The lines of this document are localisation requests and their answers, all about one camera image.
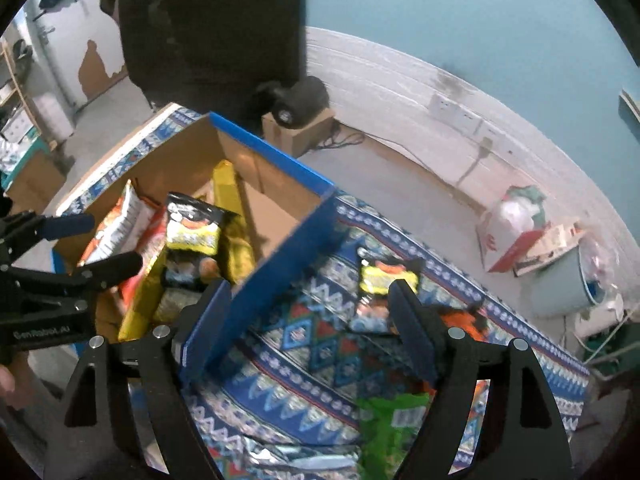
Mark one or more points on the orange tiger print snack packet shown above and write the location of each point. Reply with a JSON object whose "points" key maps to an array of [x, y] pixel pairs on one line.
{"points": [[465, 322]]}

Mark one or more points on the flattened paper carton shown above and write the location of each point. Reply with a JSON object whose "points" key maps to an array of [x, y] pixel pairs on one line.
{"points": [[550, 247]]}

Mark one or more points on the red white shopping bag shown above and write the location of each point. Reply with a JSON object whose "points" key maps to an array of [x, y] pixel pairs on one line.
{"points": [[505, 230]]}

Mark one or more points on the green snack packet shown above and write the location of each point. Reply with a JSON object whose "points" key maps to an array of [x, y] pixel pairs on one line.
{"points": [[390, 435]]}

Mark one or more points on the white wall socket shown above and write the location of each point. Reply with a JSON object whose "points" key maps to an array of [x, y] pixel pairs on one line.
{"points": [[440, 104], [505, 144], [484, 130], [462, 116]]}

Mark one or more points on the long yellow snack packet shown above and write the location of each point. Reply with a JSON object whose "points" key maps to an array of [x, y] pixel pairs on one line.
{"points": [[232, 220]]}

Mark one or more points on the clear plastic trash bag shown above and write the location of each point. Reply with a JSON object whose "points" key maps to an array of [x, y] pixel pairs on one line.
{"points": [[597, 265]]}

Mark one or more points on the black hanging coat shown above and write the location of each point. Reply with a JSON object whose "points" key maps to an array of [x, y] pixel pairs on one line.
{"points": [[200, 35]]}

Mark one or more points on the blue cardboard box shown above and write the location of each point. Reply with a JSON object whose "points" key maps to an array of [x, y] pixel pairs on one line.
{"points": [[260, 180]]}

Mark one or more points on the black security camera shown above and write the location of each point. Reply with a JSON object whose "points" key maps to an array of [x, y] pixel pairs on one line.
{"points": [[300, 100]]}

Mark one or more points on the small cardboard box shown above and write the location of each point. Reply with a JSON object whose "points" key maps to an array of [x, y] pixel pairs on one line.
{"points": [[300, 137]]}

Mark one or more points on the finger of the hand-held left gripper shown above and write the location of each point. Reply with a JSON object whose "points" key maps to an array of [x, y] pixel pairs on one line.
{"points": [[70, 225], [100, 272]]}

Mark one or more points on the black yellow snack packet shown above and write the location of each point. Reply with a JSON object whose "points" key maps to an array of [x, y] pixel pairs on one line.
{"points": [[192, 235], [380, 280]]}

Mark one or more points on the pale blue trash bin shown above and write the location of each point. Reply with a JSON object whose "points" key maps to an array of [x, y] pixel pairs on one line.
{"points": [[555, 290]]}

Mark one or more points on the white wall shelf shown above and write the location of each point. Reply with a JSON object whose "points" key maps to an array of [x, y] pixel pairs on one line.
{"points": [[631, 105]]}

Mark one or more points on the small yellow orange snack packet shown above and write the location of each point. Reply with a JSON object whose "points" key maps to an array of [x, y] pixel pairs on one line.
{"points": [[140, 315]]}

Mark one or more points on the blue patterned blanket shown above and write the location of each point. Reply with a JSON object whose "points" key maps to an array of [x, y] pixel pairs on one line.
{"points": [[320, 340]]}

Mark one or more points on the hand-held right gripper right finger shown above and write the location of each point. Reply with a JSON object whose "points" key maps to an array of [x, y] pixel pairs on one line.
{"points": [[415, 325]]}

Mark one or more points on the wooden storage rack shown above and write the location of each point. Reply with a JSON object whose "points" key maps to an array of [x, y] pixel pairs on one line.
{"points": [[30, 180]]}

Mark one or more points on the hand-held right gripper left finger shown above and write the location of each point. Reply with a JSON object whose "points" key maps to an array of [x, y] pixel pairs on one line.
{"points": [[207, 325]]}

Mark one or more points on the orange snack packet white back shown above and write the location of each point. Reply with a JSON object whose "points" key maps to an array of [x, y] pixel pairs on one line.
{"points": [[117, 225]]}

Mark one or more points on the white door peeled paint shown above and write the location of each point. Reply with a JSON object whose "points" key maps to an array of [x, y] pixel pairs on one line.
{"points": [[65, 50]]}

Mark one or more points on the white electric kettle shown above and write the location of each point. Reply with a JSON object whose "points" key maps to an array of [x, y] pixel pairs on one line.
{"points": [[597, 317]]}

